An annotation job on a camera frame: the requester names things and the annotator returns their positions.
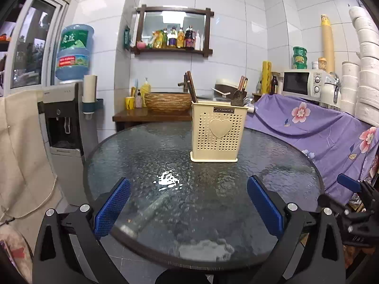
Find white paper cup stack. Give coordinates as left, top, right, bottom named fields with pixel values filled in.
left=82, top=75, right=97, bottom=120

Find purple floral cloth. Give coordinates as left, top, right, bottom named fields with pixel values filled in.
left=245, top=94, right=378, bottom=204

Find white microwave oven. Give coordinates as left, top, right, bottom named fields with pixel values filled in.
left=281, top=69, right=333, bottom=102

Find yellow soap bottle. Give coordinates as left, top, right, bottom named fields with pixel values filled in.
left=140, top=78, right=151, bottom=108

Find woven wicker basket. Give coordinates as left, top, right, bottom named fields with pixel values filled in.
left=144, top=92, right=191, bottom=113

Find blue water jug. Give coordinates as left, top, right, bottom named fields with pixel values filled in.
left=55, top=24, right=95, bottom=81

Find beige cloth cover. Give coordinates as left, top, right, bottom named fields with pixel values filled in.
left=1, top=90, right=62, bottom=248

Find water dispenser machine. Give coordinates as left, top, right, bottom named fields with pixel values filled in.
left=40, top=81, right=98, bottom=206

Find dark wooden side table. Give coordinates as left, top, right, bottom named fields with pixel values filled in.
left=113, top=108, right=192, bottom=132

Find cream perforated utensil holder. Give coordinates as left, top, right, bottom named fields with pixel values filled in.
left=190, top=101, right=248, bottom=163

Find silver metal spoon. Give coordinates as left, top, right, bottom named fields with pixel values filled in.
left=231, top=90, right=244, bottom=107

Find yellow mug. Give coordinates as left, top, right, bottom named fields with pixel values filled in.
left=125, top=97, right=135, bottom=110

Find white electric kettle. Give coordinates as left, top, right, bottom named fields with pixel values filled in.
left=319, top=72, right=341, bottom=111

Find green stacked containers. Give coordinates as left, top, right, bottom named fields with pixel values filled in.
left=292, top=46, right=308, bottom=69

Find stacked white paper rolls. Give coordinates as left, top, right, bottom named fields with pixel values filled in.
left=340, top=6, right=378, bottom=127

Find wooden wall shelf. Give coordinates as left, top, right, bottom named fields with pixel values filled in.
left=132, top=4, right=215, bottom=58

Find bronze faucet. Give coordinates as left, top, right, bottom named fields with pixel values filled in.
left=177, top=73, right=189, bottom=93

